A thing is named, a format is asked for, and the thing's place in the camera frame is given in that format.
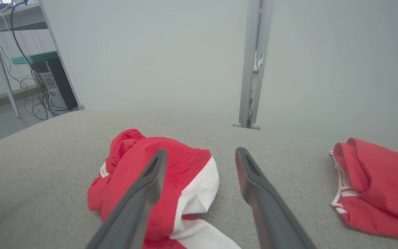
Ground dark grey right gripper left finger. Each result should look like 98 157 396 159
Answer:
86 149 169 249

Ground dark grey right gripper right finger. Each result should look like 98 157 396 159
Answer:
235 147 317 249

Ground red shorts with white stripes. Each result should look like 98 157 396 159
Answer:
87 129 241 249

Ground red Bulls basketball jersey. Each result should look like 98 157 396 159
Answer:
329 138 398 242

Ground black computer tower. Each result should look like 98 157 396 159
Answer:
30 59 78 111

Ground teal desk tray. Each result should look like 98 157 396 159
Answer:
11 51 59 65

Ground grey partition panel end post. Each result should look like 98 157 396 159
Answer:
38 0 85 110

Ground desk with cables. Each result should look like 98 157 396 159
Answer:
0 0 68 121

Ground grey partition joint post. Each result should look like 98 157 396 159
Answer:
233 0 272 131

